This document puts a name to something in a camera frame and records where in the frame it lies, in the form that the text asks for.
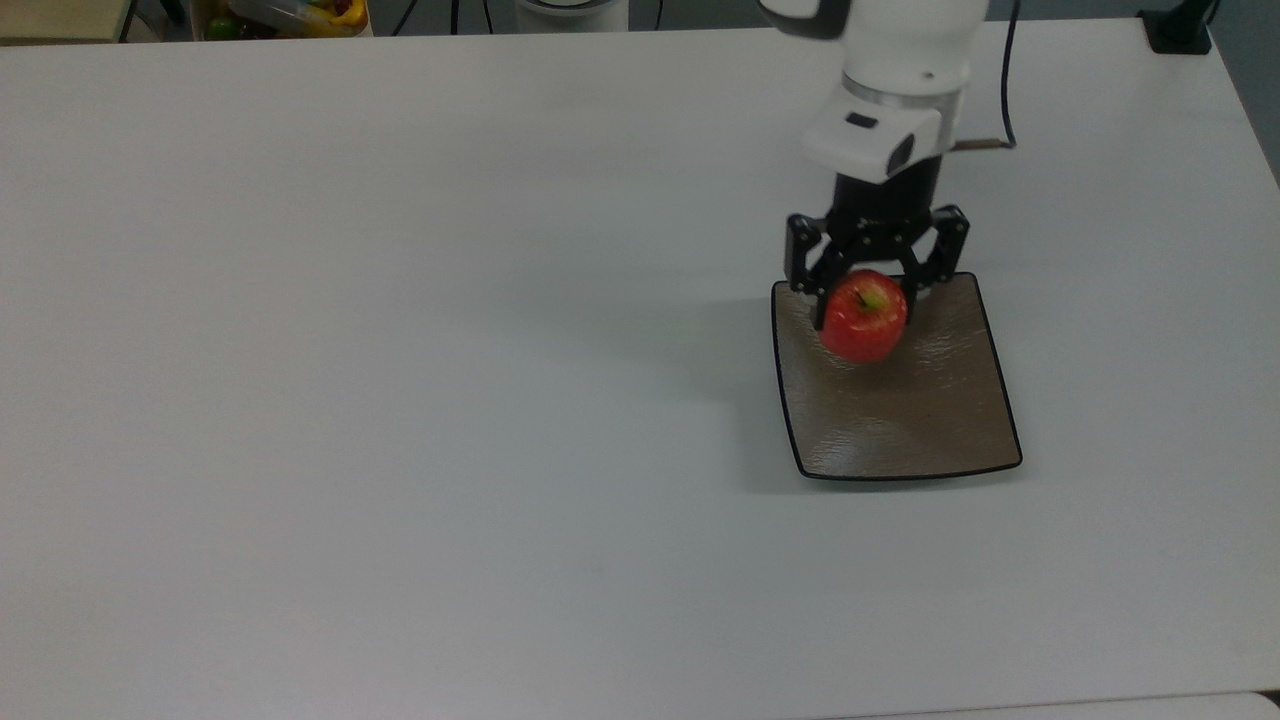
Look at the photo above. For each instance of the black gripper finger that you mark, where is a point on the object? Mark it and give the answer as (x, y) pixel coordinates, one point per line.
(805, 262)
(940, 255)

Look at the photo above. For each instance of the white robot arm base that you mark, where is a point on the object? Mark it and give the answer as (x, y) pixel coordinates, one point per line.
(572, 14)

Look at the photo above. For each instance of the black table clamp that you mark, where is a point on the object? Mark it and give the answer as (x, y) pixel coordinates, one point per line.
(1178, 25)

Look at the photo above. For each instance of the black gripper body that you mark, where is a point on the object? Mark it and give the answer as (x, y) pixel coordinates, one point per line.
(885, 215)

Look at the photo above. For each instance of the square brown ceramic plate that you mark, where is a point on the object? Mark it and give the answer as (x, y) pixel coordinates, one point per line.
(900, 410)

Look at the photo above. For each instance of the beige board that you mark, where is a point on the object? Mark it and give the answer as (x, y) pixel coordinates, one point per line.
(60, 20)

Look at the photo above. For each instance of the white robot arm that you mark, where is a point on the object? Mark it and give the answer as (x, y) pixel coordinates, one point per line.
(900, 60)

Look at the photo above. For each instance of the red apple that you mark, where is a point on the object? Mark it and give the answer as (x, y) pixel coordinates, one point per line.
(864, 318)

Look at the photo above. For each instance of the box of toy fruit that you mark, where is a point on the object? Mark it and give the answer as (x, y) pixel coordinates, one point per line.
(290, 16)

